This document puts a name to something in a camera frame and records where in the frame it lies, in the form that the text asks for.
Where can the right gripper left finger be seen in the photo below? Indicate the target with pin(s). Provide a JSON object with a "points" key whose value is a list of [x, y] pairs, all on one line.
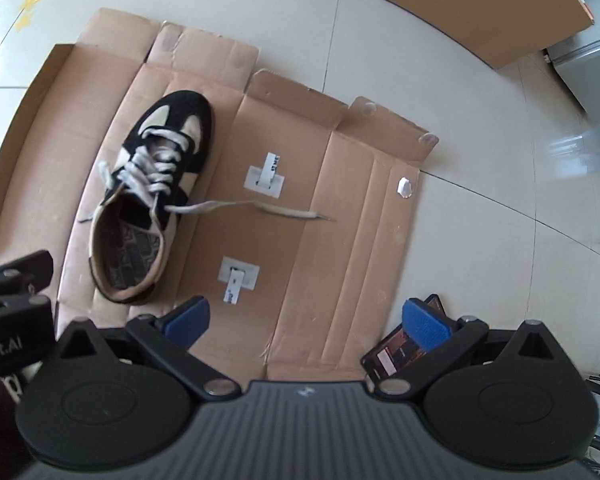
{"points": [[165, 342]]}

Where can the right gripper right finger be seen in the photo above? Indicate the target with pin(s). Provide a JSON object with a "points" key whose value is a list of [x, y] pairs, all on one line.
{"points": [[446, 342]]}

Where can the white shoelace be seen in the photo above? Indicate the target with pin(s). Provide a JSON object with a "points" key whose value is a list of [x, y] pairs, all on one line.
{"points": [[159, 165]]}

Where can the black and white sneaker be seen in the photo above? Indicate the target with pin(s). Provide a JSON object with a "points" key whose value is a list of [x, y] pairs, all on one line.
{"points": [[134, 225]]}

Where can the smartphone with dark screen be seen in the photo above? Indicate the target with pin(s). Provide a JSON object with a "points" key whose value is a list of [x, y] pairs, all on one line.
{"points": [[405, 347]]}

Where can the crumpled white tape piece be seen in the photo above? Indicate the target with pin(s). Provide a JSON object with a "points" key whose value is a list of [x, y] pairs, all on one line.
{"points": [[404, 188]]}

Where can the flattened cardboard sheet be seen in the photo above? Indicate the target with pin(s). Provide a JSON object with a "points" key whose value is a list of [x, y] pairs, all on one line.
{"points": [[325, 287]]}

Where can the grey metal appliance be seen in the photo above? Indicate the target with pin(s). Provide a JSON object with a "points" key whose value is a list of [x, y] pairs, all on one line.
{"points": [[577, 62]]}

